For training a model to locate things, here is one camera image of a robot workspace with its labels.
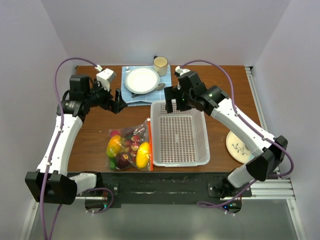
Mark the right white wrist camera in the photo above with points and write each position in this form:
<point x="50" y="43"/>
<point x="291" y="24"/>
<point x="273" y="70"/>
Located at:
<point x="180" y="71"/>

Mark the fake strawberries bunch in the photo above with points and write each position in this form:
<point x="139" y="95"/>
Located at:
<point x="131" y="144"/>

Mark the clear zip top bag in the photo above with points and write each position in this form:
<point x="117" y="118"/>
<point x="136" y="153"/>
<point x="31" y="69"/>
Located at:
<point x="144" y="131"/>

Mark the cream mug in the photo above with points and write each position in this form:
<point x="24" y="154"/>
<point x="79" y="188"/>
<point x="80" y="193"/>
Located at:
<point x="160" y="65"/>

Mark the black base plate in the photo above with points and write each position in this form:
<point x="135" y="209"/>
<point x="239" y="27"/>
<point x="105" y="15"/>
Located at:
<point x="164" y="188"/>

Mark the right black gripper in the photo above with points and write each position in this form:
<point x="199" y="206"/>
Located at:
<point x="173" y="92"/>

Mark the floral cream blue plate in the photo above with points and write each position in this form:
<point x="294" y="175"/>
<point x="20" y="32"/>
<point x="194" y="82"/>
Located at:
<point x="237" y="149"/>

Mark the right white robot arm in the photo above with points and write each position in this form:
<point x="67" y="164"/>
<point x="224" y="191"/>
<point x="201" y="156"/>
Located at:
<point x="268" y="151"/>

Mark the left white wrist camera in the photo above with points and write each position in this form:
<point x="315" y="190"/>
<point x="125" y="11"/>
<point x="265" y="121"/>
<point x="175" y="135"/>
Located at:
<point x="105" y="78"/>

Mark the white round plate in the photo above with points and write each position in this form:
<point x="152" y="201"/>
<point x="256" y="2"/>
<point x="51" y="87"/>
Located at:
<point x="141" y="80"/>

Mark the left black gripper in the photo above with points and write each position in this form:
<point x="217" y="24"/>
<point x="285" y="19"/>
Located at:
<point x="115" y="106"/>

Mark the orange green fake mango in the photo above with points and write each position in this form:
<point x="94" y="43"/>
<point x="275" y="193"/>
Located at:
<point x="114" y="146"/>

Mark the white plastic basket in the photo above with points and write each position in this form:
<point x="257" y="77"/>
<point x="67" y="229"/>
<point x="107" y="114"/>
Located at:
<point x="180" y="138"/>

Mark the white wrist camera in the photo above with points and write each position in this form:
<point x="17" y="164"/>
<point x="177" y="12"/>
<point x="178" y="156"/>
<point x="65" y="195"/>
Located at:
<point x="180" y="71"/>
<point x="105" y="78"/>

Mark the fake red apple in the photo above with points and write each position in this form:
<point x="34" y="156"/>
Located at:
<point x="122" y="160"/>

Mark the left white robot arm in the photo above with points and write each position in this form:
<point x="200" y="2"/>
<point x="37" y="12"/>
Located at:
<point x="50" y="183"/>

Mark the metal spoon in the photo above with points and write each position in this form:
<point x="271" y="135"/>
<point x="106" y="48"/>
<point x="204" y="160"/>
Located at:
<point x="159" y="87"/>

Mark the fake green pepper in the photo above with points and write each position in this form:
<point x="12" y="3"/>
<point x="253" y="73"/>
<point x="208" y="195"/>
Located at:
<point x="112" y="164"/>

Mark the yellow fake mango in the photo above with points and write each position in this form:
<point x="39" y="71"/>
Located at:
<point x="143" y="155"/>

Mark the blue checked cloth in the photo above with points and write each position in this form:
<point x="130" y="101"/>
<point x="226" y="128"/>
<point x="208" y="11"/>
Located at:
<point x="147" y="98"/>

